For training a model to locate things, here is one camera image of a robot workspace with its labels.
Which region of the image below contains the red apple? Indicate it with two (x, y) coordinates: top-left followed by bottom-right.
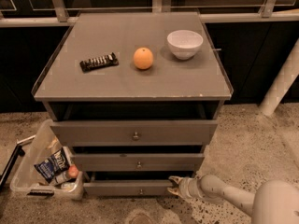
(67, 165), (78, 178)

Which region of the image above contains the black snack bar wrapper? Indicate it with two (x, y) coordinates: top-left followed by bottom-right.
(79, 52), (119, 73)

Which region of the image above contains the grey drawer cabinet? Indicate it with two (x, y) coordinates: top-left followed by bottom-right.
(31, 11), (234, 192)

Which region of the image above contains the grey middle drawer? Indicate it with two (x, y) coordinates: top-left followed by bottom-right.
(72, 153), (204, 172)

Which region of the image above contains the grey bottom drawer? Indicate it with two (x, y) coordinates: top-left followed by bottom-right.
(82, 171), (195, 197)

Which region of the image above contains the grey drawer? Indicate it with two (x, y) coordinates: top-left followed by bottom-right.
(50, 120), (217, 147)
(82, 171), (195, 197)
(72, 153), (204, 172)

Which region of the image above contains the white ceramic bowl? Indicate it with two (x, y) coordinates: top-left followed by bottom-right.
(167, 30), (204, 60)

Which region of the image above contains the orange fruit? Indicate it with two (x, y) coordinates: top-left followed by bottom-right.
(133, 48), (153, 70)

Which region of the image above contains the blue chip bag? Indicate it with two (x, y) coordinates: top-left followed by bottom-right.
(34, 148), (70, 183)

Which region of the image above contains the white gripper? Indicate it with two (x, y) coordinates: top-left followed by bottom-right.
(167, 175), (200, 199)

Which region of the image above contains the clear plastic bin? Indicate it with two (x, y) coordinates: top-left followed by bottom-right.
(10, 119), (83, 200)

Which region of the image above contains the grey top drawer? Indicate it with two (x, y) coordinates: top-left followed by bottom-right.
(50, 120), (217, 147)

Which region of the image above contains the metal railing frame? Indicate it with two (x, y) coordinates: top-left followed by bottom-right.
(0, 0), (299, 27)

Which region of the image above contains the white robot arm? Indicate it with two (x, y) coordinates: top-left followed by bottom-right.
(168, 175), (299, 224)

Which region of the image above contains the white diagonal post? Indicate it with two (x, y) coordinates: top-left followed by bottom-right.
(259, 38), (299, 116)

